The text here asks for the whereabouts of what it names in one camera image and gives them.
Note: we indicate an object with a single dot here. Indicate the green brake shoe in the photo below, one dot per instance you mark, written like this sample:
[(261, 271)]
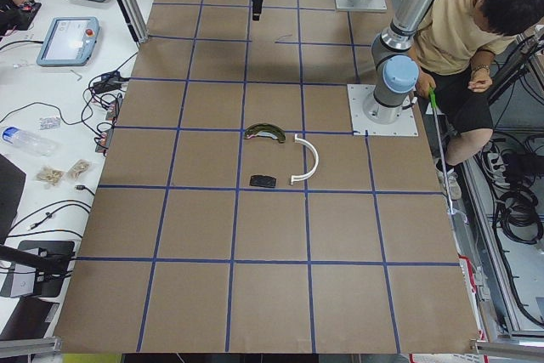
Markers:
[(265, 130)]

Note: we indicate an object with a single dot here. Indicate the black brake pad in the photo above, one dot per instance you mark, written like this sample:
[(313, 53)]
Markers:
[(262, 181)]

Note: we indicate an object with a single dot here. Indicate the near teach pendant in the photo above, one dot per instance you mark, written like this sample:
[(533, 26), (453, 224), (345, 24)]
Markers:
[(69, 41)]

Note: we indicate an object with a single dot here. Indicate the person in beige shirt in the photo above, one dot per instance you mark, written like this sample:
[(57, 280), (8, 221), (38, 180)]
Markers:
[(454, 47)]

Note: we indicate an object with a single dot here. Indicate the plastic water bottle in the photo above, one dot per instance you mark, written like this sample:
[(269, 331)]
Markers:
[(28, 142)]

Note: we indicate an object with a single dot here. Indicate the bag of small parts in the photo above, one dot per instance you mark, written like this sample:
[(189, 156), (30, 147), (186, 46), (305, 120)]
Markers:
[(50, 175)]

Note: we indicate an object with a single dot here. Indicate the green handled tool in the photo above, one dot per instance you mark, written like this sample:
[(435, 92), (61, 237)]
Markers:
[(432, 106)]

